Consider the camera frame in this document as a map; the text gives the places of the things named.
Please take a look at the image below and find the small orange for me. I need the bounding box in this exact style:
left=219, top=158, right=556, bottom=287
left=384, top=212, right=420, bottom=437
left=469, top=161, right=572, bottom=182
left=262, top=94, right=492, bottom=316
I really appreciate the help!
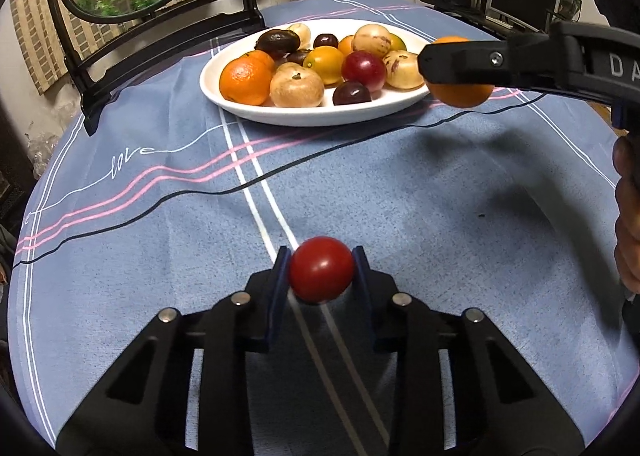
left=429, top=35, right=495, bottom=109

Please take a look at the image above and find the white oval plate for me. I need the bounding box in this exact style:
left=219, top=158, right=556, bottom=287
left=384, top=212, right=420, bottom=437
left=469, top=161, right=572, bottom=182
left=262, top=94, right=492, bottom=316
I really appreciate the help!
left=199, top=25, right=432, bottom=128

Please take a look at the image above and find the person's right hand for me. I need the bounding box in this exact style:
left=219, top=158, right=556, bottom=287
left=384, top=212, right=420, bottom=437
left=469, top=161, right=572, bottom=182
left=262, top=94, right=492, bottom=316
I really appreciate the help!
left=612, top=136, right=640, bottom=294

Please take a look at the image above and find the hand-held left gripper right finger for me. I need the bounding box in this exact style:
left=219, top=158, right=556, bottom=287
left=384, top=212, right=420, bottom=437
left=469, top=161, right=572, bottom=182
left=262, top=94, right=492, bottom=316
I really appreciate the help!
left=351, top=245, right=586, bottom=456

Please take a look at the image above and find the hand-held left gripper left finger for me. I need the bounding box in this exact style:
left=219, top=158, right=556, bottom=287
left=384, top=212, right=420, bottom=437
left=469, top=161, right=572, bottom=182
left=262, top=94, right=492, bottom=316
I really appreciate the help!
left=56, top=245, right=293, bottom=456

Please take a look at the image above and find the blue striped tablecloth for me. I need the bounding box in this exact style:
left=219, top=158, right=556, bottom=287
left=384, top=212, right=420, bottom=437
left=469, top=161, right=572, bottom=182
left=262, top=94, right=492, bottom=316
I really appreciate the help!
left=7, top=0, right=633, bottom=456

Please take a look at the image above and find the red tomato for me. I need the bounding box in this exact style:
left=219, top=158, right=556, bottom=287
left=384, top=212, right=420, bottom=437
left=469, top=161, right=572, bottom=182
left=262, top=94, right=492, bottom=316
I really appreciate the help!
left=288, top=236, right=355, bottom=305

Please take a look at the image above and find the clear plastic bag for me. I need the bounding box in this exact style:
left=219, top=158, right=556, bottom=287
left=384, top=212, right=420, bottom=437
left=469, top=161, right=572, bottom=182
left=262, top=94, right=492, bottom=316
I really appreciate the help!
left=25, top=96, right=76, bottom=172

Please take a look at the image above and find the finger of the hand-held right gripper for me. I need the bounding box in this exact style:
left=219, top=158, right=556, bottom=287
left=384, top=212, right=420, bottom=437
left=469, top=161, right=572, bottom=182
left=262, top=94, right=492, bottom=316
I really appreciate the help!
left=416, top=33, right=586, bottom=93

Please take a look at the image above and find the cream plum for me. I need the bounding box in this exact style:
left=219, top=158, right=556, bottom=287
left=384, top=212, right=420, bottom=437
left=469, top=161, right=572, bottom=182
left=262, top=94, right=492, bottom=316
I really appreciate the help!
left=351, top=24, right=392, bottom=58
left=287, top=22, right=313, bottom=49

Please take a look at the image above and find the large red plum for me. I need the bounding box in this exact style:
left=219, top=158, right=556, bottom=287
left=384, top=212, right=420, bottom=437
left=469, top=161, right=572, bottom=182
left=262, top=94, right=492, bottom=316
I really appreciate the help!
left=341, top=50, right=387, bottom=91

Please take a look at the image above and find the large orange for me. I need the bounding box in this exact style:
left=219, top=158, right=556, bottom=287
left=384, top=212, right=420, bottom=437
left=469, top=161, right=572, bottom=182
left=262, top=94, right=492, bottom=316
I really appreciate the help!
left=219, top=57, right=272, bottom=107

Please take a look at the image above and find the orange mandarin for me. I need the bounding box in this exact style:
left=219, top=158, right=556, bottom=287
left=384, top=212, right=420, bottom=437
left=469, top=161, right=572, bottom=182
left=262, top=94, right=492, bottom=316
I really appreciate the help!
left=240, top=50, right=277, bottom=73

